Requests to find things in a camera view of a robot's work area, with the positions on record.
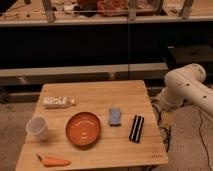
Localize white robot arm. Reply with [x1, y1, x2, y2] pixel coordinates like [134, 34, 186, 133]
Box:
[157, 64, 213, 117]

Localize orange toy carrot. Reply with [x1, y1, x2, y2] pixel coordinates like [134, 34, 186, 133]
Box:
[37, 154, 71, 167]

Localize blue sponge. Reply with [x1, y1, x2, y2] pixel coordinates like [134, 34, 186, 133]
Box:
[109, 108, 121, 126]

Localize white plastic cup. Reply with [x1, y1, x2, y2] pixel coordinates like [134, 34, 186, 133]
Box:
[25, 117, 49, 141]

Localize black box on right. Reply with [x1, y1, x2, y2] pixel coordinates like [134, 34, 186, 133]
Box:
[166, 45, 213, 72]

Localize orange ceramic bowl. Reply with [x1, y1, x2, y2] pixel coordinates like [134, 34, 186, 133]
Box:
[66, 112, 101, 147]

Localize black cables on floor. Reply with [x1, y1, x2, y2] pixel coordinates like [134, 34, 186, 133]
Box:
[151, 97, 173, 153]

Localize wooden shelf with clutter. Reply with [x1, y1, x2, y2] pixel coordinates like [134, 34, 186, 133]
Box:
[0, 0, 213, 27]

